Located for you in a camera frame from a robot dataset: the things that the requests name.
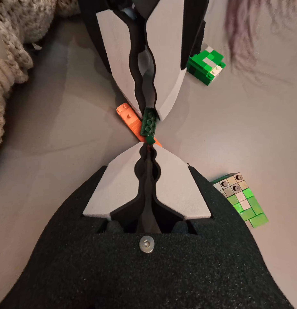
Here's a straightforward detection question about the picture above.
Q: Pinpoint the small green white lego block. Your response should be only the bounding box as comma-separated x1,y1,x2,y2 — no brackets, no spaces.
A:
186,46,226,86

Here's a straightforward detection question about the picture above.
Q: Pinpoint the orange lego brick separator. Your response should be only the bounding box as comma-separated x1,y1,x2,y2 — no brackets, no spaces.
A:
116,103,163,148

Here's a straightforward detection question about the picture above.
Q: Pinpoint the large green mosaic lego block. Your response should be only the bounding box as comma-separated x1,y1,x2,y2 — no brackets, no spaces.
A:
212,172,269,229

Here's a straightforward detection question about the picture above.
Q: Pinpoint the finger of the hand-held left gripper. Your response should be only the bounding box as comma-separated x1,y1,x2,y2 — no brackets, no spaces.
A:
146,0,187,121
96,10,149,117

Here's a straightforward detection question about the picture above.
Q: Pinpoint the cream knit cardigan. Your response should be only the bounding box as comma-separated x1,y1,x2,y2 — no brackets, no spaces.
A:
0,0,34,155

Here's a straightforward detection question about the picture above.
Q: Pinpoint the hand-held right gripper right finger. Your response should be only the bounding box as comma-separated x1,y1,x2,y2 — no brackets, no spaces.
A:
151,145,212,234

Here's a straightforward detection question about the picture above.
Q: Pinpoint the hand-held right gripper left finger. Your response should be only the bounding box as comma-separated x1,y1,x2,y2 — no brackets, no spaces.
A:
82,142,146,233

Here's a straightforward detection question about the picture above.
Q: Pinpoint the dark green lego plate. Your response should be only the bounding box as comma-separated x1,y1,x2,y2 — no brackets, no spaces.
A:
140,107,160,137

